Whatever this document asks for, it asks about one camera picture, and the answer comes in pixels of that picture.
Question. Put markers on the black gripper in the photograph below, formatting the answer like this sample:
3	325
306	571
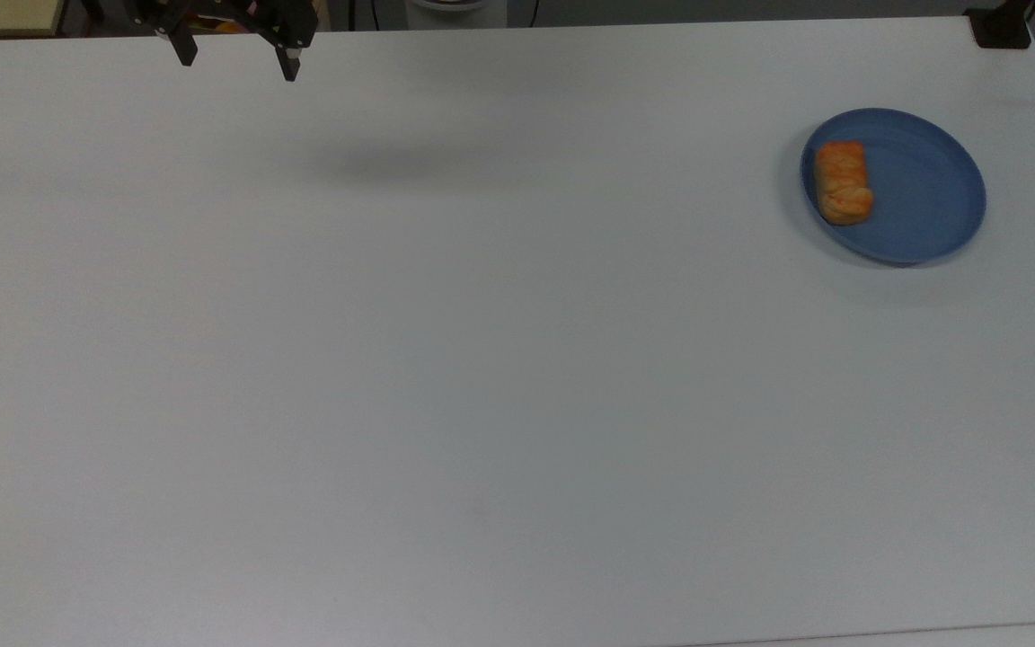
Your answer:
279	18

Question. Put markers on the black table clamp block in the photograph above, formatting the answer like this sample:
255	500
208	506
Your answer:
999	29

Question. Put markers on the round blue plate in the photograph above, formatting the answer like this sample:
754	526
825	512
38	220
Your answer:
926	193

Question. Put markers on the orange glazed bread roll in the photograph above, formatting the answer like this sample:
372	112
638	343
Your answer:
843	182

